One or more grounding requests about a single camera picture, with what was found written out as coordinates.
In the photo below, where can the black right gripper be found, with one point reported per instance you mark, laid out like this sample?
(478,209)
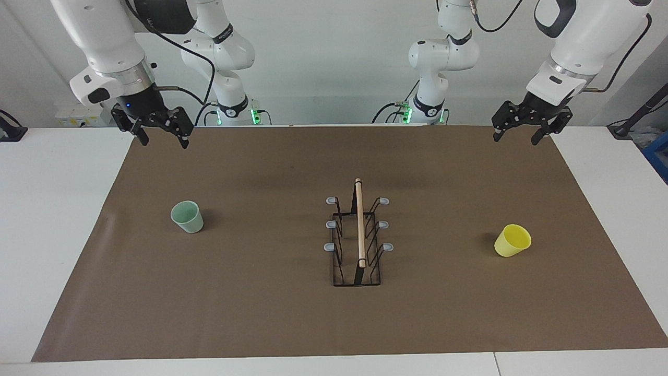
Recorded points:
(141,102)

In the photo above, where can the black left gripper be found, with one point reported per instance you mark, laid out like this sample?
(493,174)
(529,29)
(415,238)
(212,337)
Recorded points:
(540,107)

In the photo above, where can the pale green plastic cup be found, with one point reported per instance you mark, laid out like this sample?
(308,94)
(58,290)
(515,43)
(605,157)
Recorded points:
(189,219)

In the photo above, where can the yellow plastic cup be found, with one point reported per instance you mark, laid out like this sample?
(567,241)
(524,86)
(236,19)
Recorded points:
(511,241)

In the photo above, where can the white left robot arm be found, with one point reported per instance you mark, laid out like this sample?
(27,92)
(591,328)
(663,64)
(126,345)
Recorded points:
(589,36)

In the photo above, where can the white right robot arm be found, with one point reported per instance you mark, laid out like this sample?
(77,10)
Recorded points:
(99,31)

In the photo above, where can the black stand pole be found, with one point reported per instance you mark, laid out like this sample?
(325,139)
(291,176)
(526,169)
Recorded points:
(634,117)

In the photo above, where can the blue box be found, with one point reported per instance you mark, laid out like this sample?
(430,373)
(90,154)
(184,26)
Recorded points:
(658,156)

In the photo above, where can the black table clamp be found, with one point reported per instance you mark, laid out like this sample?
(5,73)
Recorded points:
(10,130)

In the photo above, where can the brown table mat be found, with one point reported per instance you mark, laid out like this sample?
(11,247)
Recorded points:
(261,313)

